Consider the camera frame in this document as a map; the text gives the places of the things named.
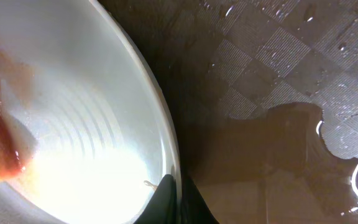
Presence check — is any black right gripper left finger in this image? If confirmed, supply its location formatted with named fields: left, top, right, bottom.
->
left=134, top=174, right=177, bottom=224

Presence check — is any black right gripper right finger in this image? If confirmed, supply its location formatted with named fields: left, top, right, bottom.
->
left=181, top=175, right=219, bottom=224

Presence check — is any pale green plate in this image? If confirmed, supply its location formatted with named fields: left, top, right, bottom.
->
left=0, top=0, right=180, bottom=223

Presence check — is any brown serving tray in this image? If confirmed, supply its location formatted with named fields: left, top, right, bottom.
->
left=103, top=0, right=358, bottom=223

